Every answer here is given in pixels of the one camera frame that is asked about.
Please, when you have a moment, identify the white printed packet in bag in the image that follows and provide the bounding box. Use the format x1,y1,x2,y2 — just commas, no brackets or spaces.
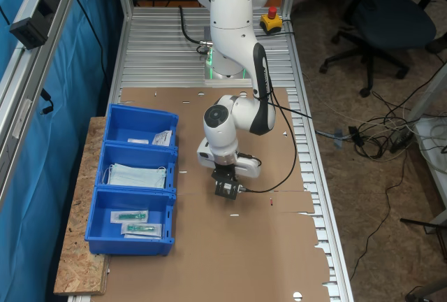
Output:
152,129,174,147

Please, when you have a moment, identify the stack of pale face masks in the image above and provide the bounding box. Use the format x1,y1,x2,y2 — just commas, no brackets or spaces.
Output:
101,162,168,190

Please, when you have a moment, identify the blue bin with printed packets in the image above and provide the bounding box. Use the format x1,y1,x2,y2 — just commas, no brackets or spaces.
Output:
104,103,179,148

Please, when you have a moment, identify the clear packet with green part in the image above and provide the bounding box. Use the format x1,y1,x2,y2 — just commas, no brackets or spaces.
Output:
120,223,164,239
110,210,149,224

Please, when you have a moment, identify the brown cardboard sheet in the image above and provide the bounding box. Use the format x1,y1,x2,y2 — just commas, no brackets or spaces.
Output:
91,87,331,302

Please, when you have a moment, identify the blue bin with green packets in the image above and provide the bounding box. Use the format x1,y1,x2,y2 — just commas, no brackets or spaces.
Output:
85,186,176,257

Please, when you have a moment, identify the grey tape strip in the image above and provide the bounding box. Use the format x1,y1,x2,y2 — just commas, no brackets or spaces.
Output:
332,127,346,150

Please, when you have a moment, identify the OSB wood board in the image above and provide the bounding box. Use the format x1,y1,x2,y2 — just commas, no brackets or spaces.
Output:
52,116,111,296

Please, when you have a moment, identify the yellow emergency stop button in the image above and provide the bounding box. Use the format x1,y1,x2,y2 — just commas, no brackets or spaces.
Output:
260,6,283,36

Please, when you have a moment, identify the black power adapter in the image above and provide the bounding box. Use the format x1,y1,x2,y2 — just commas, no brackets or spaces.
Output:
348,126,366,148

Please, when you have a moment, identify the black floor power strip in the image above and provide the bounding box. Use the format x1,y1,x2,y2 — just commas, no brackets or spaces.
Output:
389,129,416,153

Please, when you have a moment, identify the black stand leg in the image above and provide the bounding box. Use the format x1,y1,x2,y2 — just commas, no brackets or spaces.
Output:
400,216,447,236

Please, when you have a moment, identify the dark office chair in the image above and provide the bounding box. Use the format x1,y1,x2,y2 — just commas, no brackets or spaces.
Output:
319,0,437,99

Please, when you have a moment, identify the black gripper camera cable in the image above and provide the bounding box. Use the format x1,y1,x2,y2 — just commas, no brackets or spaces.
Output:
239,92,298,194

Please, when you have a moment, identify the thick black base cable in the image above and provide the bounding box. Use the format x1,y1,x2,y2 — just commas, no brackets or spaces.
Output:
179,4,214,55

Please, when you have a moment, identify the black cable connector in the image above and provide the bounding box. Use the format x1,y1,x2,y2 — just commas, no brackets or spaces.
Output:
39,88,55,115

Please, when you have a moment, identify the aluminium frame beam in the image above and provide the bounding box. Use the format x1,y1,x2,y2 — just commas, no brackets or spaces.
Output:
0,0,87,208

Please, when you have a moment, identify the white desk frame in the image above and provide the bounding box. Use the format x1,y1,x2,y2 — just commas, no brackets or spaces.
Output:
406,60,447,226

